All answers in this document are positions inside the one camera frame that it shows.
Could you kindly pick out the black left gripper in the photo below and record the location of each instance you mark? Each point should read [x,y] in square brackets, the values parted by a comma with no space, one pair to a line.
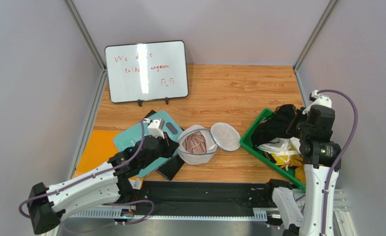
[170,145]

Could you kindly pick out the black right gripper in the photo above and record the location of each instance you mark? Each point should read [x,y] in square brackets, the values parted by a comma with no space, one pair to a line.
[298,121]

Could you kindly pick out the black bra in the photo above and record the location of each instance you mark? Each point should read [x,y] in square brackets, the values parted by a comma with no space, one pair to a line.
[276,126]

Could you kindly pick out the pink bra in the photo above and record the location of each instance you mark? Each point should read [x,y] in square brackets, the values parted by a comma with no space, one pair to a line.
[195,143]

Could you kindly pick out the white mesh laundry bag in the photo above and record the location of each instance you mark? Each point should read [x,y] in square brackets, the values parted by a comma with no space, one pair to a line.
[220,136]

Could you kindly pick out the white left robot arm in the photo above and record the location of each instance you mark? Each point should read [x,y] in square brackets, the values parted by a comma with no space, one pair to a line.
[106,184]

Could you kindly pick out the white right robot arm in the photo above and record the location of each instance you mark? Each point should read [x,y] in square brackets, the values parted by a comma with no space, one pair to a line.
[314,130]

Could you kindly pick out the white garment in tray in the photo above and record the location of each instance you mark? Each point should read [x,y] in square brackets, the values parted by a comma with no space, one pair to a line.
[281,147]

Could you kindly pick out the black board under teal board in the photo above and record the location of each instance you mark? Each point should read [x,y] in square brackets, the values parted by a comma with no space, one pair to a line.
[172,166]

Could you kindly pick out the mustard yellow garment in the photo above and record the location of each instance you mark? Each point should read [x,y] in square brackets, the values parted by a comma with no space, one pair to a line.
[291,162]

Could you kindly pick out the green plastic tray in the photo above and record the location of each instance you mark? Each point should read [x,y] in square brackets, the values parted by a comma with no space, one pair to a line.
[269,159]

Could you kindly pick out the white dry-erase board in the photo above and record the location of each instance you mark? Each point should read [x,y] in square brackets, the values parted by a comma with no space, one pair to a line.
[147,71]

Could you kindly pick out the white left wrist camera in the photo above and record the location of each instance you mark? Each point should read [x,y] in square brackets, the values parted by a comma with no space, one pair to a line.
[155,127]

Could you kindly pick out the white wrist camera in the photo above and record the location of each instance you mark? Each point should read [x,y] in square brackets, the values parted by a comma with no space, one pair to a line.
[155,127]
[317,99]

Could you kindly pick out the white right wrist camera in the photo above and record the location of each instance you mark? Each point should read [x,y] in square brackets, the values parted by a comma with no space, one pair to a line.
[317,99]

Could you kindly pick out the white slotted cable duct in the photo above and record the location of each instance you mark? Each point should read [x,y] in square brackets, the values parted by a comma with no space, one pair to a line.
[137,212]

